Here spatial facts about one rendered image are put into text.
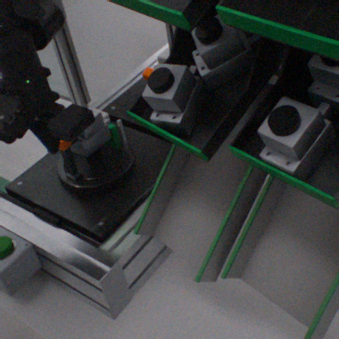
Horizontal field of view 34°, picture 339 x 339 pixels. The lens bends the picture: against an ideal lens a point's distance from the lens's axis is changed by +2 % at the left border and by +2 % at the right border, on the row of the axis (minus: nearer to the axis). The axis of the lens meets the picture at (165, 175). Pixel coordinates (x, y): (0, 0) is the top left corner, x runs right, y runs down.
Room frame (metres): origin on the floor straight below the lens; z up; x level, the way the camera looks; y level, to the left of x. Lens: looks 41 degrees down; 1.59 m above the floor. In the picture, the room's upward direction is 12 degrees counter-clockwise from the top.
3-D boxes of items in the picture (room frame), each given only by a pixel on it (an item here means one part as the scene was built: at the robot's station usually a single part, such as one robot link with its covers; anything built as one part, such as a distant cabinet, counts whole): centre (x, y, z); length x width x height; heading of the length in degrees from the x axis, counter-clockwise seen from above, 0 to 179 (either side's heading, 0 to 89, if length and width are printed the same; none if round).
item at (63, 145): (0.73, 0.15, 1.04); 0.04 x 0.02 x 0.08; 135
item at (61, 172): (0.76, 0.12, 0.98); 0.14 x 0.14 x 0.02
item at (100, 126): (0.77, 0.11, 1.06); 0.08 x 0.04 x 0.07; 135
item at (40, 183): (0.76, 0.12, 0.96); 0.24 x 0.24 x 0.02; 45
